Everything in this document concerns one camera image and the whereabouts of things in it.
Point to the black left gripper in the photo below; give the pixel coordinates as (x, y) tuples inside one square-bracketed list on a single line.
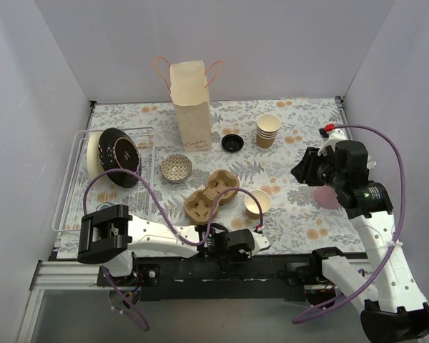
[(244, 241)]

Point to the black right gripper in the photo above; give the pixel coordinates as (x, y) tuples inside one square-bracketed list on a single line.
[(308, 169)]

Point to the brown paper cup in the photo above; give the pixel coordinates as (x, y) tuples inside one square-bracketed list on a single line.
[(259, 200)]

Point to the brown cardboard cup carrier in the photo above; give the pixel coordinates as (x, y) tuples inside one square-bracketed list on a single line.
[(198, 205)]

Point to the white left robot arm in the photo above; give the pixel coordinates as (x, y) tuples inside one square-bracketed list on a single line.
[(110, 237)]

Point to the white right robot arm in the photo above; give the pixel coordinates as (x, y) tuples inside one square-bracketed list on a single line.
[(390, 304)]

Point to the beige paper takeout bag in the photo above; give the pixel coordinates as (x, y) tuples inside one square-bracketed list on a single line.
[(188, 86)]

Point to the floral table mat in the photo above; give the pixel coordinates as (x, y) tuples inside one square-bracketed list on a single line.
[(295, 223)]

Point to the stack of brown paper cups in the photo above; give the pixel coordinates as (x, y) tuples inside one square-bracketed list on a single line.
[(268, 126)]

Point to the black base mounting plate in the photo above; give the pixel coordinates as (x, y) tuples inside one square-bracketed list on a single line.
[(284, 276)]

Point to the black plastic cup lid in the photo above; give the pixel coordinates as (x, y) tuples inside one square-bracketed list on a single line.
[(232, 143)]

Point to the patterned ceramic bowl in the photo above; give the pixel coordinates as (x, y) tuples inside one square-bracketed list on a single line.
[(176, 168)]

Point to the black round plate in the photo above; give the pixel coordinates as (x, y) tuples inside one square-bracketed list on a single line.
[(117, 151)]

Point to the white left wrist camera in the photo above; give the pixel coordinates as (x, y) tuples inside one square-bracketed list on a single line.
[(261, 241)]

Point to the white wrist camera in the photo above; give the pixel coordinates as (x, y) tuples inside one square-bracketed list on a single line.
[(331, 135), (261, 241)]

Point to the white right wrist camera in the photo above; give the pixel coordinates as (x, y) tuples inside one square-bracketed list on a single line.
[(331, 135)]

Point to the white wire dish rack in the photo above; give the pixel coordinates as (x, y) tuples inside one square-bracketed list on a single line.
[(69, 210)]

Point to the aluminium frame rail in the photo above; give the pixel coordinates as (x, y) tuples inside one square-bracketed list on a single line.
[(67, 305)]

